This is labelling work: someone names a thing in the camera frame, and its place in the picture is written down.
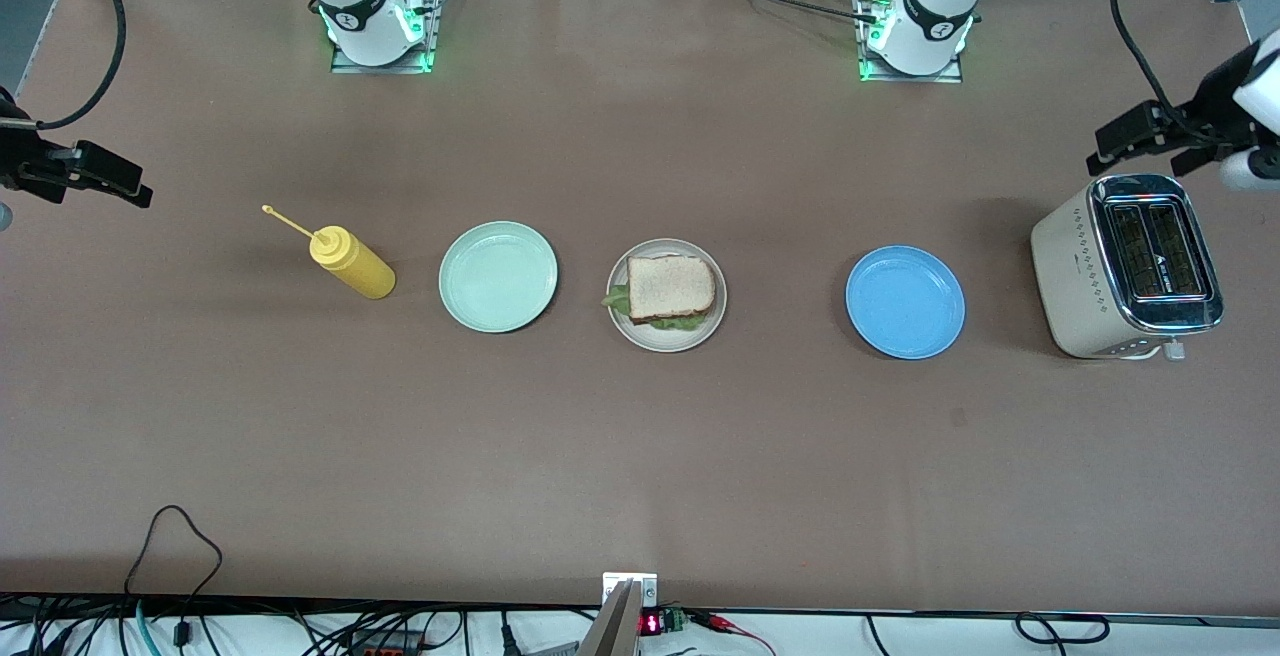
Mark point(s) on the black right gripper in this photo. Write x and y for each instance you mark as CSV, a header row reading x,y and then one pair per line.
x,y
18,162

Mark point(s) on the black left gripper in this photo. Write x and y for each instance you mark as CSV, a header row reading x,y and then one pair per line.
x,y
1212,101

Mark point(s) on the yellow squeeze bottle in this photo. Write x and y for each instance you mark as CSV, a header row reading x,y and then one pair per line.
x,y
355,271

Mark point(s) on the white bread slice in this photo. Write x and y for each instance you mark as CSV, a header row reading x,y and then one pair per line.
x,y
672,286

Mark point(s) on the green lettuce leaf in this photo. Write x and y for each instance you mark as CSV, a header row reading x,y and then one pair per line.
x,y
618,301

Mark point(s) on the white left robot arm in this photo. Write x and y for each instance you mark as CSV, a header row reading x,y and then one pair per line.
x,y
930,6

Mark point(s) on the blue plate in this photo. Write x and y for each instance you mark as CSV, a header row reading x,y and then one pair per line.
x,y
905,306

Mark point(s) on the pale green plate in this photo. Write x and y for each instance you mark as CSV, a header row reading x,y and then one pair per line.
x,y
498,281

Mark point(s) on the beige plate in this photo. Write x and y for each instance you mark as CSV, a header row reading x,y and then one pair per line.
x,y
665,341

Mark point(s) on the beige chrome two-slot toaster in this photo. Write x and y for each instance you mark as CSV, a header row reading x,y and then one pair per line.
x,y
1075,286

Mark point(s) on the grey metal pole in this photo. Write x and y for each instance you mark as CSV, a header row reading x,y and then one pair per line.
x,y
615,626

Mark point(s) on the red digit display module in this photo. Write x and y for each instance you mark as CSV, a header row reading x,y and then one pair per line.
x,y
652,624

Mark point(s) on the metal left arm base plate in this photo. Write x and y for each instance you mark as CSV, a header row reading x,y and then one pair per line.
x,y
950,77

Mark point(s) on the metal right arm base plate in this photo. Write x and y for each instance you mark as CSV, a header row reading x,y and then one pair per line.
x,y
436,6

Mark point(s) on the small metal mounting bracket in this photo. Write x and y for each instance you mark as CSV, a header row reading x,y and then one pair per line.
x,y
648,586

